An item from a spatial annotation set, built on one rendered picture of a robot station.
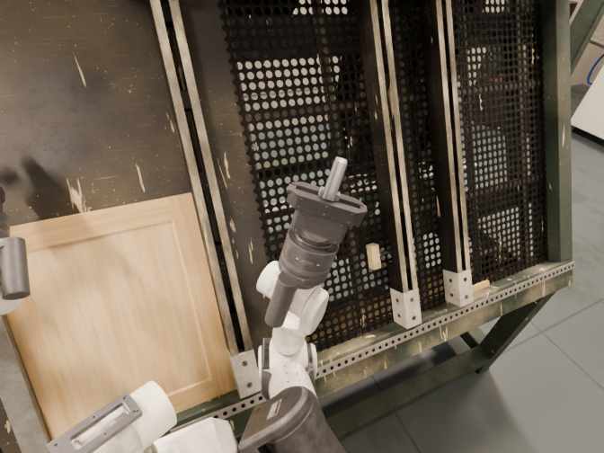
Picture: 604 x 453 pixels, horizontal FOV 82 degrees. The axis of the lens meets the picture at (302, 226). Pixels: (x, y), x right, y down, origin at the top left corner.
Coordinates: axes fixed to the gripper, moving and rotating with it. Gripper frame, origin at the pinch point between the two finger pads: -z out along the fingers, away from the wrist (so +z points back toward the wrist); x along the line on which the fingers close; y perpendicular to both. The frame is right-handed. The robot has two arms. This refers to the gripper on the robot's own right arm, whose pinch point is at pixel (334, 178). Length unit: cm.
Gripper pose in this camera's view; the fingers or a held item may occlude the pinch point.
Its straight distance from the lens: 52.5
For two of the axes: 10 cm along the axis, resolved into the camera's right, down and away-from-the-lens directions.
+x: -9.6, -2.9, -0.4
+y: 1.1, -4.7, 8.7
